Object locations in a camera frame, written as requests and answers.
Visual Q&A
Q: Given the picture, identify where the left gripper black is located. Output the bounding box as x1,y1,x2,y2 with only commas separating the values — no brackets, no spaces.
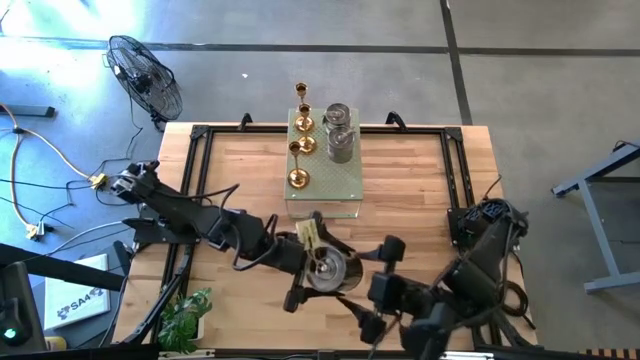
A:
274,209,360,314

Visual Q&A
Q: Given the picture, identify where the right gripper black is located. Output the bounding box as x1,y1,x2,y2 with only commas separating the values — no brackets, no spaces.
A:
334,234,407,346

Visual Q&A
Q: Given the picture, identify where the silver tin candle with tag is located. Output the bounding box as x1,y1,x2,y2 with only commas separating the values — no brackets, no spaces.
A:
325,124,357,165
294,218,365,294
322,102,353,132

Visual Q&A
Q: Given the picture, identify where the tall gold candlestick holder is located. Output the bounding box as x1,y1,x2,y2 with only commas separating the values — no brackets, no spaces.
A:
293,81,316,134
295,102,319,156
286,140,311,190

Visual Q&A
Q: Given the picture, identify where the pale green perforated metal shelf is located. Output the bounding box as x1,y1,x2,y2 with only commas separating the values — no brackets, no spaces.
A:
283,107,365,220

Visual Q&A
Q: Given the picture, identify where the green plant in white pot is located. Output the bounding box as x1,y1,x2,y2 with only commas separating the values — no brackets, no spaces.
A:
157,287,214,354

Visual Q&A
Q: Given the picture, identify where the white printed box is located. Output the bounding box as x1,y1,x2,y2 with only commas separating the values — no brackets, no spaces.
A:
43,253,112,331

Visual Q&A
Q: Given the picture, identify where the black floor fan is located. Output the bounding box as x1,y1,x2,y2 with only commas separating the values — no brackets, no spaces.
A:
105,34,184,132

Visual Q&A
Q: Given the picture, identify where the black device with indicator light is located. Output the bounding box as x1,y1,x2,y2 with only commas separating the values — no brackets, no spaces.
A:
0,262,49,354

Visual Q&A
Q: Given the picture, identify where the black desk foot bar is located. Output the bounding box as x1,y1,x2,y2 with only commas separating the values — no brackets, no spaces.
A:
0,104,56,119

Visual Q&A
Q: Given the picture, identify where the grey-blue metal desk frame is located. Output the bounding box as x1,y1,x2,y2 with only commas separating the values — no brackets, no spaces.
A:
552,140,640,295

